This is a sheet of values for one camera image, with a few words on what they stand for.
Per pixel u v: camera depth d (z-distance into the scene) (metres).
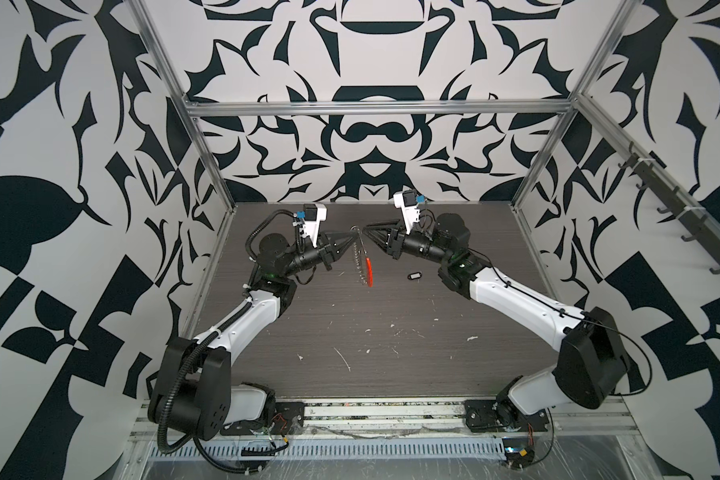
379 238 0.70
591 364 0.43
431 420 0.75
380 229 0.66
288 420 0.73
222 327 0.48
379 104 0.92
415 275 0.98
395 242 0.64
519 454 0.71
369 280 0.76
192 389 0.41
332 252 0.68
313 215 0.64
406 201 0.64
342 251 0.70
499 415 0.68
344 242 0.70
